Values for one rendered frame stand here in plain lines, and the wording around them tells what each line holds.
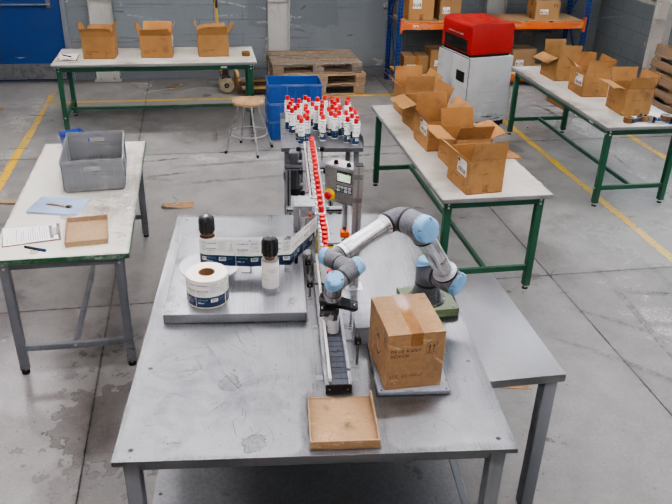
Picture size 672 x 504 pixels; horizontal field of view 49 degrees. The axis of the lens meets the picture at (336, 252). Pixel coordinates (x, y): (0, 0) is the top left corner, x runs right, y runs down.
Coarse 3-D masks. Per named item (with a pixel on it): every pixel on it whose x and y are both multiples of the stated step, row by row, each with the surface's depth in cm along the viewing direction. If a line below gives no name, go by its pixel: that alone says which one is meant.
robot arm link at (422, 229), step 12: (408, 216) 314; (420, 216) 312; (408, 228) 313; (420, 228) 309; (432, 228) 312; (420, 240) 311; (432, 240) 314; (432, 252) 323; (444, 252) 330; (432, 264) 331; (444, 264) 331; (432, 276) 346; (444, 276) 337; (456, 276) 338; (444, 288) 342; (456, 288) 340
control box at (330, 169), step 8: (344, 160) 359; (328, 168) 354; (336, 168) 352; (344, 168) 350; (352, 168) 350; (328, 176) 356; (336, 176) 353; (352, 176) 349; (328, 184) 358; (344, 184) 353; (352, 184) 350; (336, 192) 357; (352, 192) 352; (336, 200) 359; (344, 200) 357; (352, 200) 354
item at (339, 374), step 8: (328, 336) 329; (336, 336) 330; (328, 344) 324; (336, 344) 324; (336, 352) 319; (336, 360) 313; (344, 360) 314; (336, 368) 308; (344, 368) 309; (336, 376) 304; (344, 376) 304; (336, 384) 299; (344, 384) 299
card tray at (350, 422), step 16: (320, 400) 297; (336, 400) 297; (352, 400) 297; (368, 400) 298; (320, 416) 288; (336, 416) 288; (352, 416) 289; (368, 416) 289; (320, 432) 280; (336, 432) 280; (352, 432) 281; (368, 432) 281; (320, 448) 272; (336, 448) 273; (352, 448) 273
